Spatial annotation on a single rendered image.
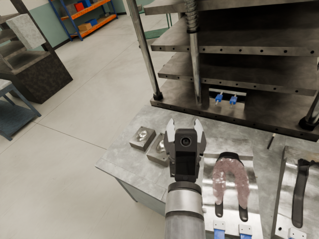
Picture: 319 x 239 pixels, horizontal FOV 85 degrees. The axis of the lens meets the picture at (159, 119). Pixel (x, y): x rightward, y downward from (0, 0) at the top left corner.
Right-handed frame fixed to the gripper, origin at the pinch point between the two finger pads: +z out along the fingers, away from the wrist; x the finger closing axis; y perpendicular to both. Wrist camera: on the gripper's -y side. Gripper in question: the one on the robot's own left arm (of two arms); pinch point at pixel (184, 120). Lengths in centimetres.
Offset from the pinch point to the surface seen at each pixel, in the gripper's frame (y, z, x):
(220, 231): 57, -13, 17
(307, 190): 49, 4, 56
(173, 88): 69, 111, -10
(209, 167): 56, 18, 15
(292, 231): 49, -13, 43
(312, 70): 30, 76, 83
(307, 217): 50, -7, 52
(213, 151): 53, 26, 18
